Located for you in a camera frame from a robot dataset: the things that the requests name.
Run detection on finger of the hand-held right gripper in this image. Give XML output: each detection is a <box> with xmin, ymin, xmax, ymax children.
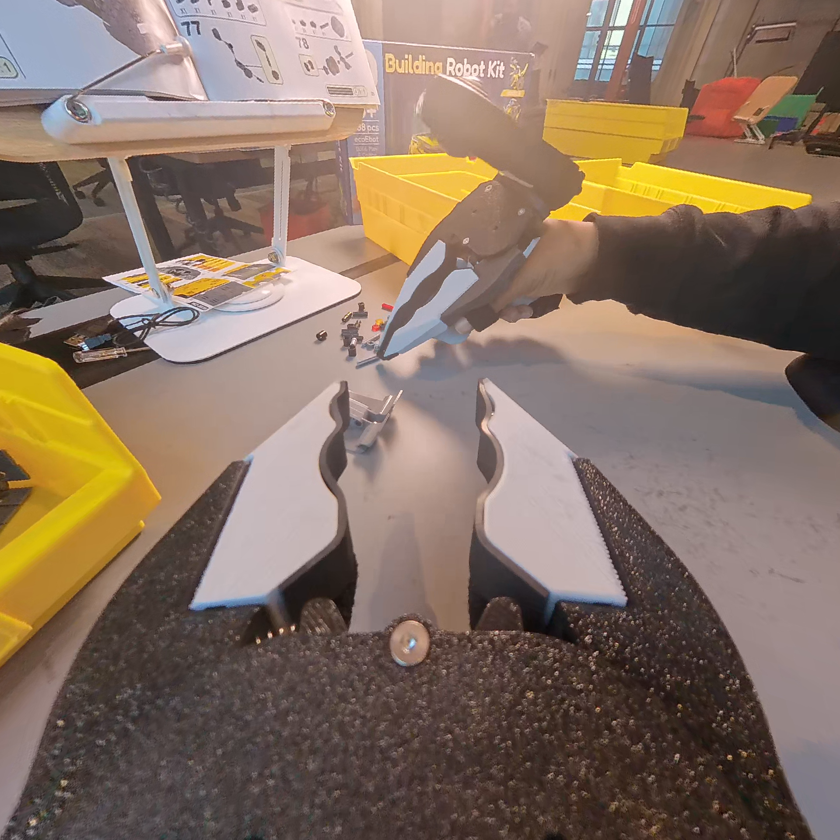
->
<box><xmin>381</xmin><ymin>238</ymin><xmax>462</xmax><ymax>358</ymax></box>
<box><xmin>385</xmin><ymin>266</ymin><xmax>481</xmax><ymax>361</ymax></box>

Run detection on grey desk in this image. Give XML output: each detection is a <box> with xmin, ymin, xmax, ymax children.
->
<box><xmin>0</xmin><ymin>225</ymin><xmax>840</xmax><ymax>840</ymax></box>

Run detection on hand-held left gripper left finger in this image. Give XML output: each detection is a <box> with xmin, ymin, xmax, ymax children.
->
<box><xmin>189</xmin><ymin>382</ymin><xmax>359</xmax><ymax>641</ymax></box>

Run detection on yellow picture toy box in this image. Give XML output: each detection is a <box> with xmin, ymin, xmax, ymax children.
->
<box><xmin>336</xmin><ymin>38</ymin><xmax>537</xmax><ymax>227</ymax></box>

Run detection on black usb cable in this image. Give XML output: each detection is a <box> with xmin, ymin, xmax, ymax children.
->
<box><xmin>97</xmin><ymin>304</ymin><xmax>202</xmax><ymax>350</ymax></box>

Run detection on yellow plastic bin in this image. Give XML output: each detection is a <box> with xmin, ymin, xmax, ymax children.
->
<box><xmin>349</xmin><ymin>153</ymin><xmax>501</xmax><ymax>268</ymax></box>
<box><xmin>550</xmin><ymin>156</ymin><xmax>815</xmax><ymax>223</ymax></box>
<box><xmin>0</xmin><ymin>341</ymin><xmax>163</xmax><ymax>668</ymax></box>

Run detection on person's right hand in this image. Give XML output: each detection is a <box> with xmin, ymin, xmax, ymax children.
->
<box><xmin>497</xmin><ymin>218</ymin><xmax>601</xmax><ymax>324</ymax></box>

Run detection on black office chair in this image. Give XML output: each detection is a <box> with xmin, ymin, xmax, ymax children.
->
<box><xmin>0</xmin><ymin>159</ymin><xmax>84</xmax><ymax>291</ymax></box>
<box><xmin>176</xmin><ymin>156</ymin><xmax>265</xmax><ymax>245</ymax></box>

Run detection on open instruction booklet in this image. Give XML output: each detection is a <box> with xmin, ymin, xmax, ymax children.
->
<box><xmin>0</xmin><ymin>0</ymin><xmax>383</xmax><ymax>110</ymax></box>

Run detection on yellow grey sticker sheet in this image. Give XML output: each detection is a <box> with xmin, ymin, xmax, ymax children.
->
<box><xmin>103</xmin><ymin>256</ymin><xmax>291</xmax><ymax>311</ymax></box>

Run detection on stacked yellow bins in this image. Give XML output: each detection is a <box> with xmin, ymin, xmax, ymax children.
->
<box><xmin>542</xmin><ymin>97</ymin><xmax>691</xmax><ymax>166</ymax></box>

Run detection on pile of small toy parts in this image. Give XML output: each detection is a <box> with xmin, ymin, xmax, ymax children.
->
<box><xmin>314</xmin><ymin>297</ymin><xmax>396</xmax><ymax>370</ymax></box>

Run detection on silver toy scoop part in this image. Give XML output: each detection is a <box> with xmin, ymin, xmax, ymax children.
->
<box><xmin>344</xmin><ymin>388</ymin><xmax>404</xmax><ymax>455</ymax></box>

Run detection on red beanbag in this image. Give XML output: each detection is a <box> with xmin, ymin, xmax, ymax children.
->
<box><xmin>684</xmin><ymin>74</ymin><xmax>763</xmax><ymax>140</ymax></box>

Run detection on dark office table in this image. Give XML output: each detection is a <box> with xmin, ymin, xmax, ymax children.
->
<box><xmin>128</xmin><ymin>141</ymin><xmax>343</xmax><ymax>260</ymax></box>

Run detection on white folding stand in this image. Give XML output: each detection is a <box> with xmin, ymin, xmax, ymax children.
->
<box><xmin>0</xmin><ymin>92</ymin><xmax>383</xmax><ymax>365</ymax></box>

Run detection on tan folding chair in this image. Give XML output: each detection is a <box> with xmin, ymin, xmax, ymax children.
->
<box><xmin>730</xmin><ymin>74</ymin><xmax>799</xmax><ymax>147</ymax></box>

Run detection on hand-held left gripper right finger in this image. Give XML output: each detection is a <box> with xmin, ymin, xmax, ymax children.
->
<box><xmin>469</xmin><ymin>378</ymin><xmax>629</xmax><ymax>634</ymax></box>

